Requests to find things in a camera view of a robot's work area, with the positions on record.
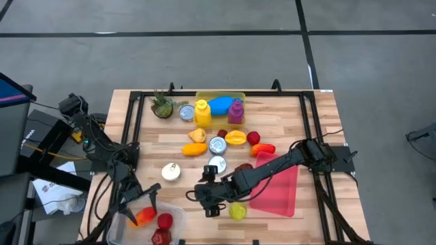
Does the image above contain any red label tin can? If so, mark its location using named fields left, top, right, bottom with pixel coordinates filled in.
left=178, top=104, right=196, bottom=123

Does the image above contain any red yellow mango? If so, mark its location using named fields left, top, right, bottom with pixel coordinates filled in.
left=250, top=143, right=277, bottom=158

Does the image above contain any yellow star fruit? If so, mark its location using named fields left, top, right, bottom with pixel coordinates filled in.
left=224, top=130, right=247, bottom=146

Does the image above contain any silver tin can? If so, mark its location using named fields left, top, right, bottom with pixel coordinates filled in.
left=208, top=136, right=228, bottom=155

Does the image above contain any clear plastic cup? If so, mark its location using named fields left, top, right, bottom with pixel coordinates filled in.
left=56, top=193, right=87, bottom=215

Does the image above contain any green label tin can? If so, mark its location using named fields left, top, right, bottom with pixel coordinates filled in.
left=208, top=155, right=228, bottom=174

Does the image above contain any purple plastic squeeze bottle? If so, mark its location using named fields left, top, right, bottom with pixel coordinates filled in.
left=227, top=99, right=245, bottom=125

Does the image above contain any clear plastic container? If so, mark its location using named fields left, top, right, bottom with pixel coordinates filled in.
left=106, top=195, right=187, bottom=245

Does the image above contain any orange yellow mango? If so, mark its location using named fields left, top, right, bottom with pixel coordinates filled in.
left=181, top=142, right=208, bottom=157

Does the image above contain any yellow pear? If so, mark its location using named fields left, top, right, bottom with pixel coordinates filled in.
left=188, top=127, right=207, bottom=144

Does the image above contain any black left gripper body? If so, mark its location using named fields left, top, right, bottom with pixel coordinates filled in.
left=117, top=182, right=163, bottom=214

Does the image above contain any grey cabinet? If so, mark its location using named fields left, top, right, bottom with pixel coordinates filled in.
left=0, top=84, right=34, bottom=178

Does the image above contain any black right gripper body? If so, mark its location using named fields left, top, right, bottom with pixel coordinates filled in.
left=193, top=165, right=224, bottom=218

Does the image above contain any white paper sheet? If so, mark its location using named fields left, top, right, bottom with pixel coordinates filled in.
left=32, top=161, right=84, bottom=216

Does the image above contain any yellow translucent plastic bin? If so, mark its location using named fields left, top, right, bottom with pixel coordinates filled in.
left=193, top=91, right=247, bottom=130

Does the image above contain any blue plastic squeeze bottle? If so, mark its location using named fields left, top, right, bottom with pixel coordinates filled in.
left=206, top=95, right=245, bottom=117

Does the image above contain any green pear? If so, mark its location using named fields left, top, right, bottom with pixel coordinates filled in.
left=228, top=201, right=248, bottom=221

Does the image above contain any blue screen monitor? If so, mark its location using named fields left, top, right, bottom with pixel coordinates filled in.
left=0, top=71, right=37, bottom=109

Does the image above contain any blue label tin can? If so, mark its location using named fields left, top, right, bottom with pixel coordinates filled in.
left=161, top=162, right=182, bottom=182

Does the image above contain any potted succulent plant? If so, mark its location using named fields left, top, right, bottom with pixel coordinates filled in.
left=149, top=88, right=189, bottom=120

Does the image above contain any red apple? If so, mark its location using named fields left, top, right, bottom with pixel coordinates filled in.
left=246, top=131, right=262, bottom=146
left=157, top=213, right=174, bottom=229

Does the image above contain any black case with white text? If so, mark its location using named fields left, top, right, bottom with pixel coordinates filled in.
left=20, top=109, right=74, bottom=159

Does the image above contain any pink translucent plastic bin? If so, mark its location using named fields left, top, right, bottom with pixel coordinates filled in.
left=249, top=151, right=300, bottom=218

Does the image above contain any yellow plastic squeeze bottle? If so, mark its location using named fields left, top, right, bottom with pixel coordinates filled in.
left=194, top=99, right=212, bottom=129

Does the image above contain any black metal rig frame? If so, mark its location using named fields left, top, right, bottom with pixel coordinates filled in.
left=76, top=88, right=372, bottom=245

